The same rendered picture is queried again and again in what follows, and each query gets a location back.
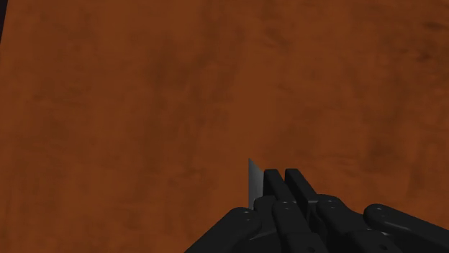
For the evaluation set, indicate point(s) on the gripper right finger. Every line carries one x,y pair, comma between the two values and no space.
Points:
350,224

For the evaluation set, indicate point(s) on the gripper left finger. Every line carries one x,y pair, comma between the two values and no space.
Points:
277,213

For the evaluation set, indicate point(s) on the grey flat pointed thing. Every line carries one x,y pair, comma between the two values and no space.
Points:
255,184

